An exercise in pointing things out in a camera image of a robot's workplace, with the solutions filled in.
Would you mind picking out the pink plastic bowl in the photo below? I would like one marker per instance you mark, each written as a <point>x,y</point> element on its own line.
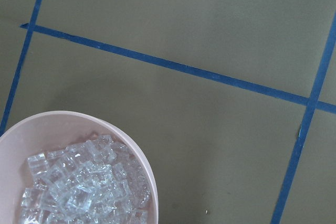
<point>50,131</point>

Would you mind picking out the clear ice cube pile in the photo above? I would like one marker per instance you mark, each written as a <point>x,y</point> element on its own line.
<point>96,181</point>

